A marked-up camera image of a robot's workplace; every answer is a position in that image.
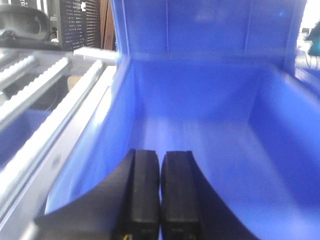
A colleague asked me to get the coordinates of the white roller conveyor rail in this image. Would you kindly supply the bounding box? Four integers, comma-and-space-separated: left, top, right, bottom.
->
0, 60, 117, 240

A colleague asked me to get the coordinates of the black perforated box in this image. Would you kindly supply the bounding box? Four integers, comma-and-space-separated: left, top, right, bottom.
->
44, 0, 101, 51

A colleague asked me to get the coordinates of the blue bin front left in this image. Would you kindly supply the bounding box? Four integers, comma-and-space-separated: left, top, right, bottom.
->
45, 0, 320, 240

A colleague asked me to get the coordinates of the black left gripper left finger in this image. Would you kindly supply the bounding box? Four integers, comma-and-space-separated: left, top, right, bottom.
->
34, 149, 160, 240

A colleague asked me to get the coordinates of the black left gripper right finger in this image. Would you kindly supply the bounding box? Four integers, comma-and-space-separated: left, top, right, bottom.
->
161, 151, 257, 240

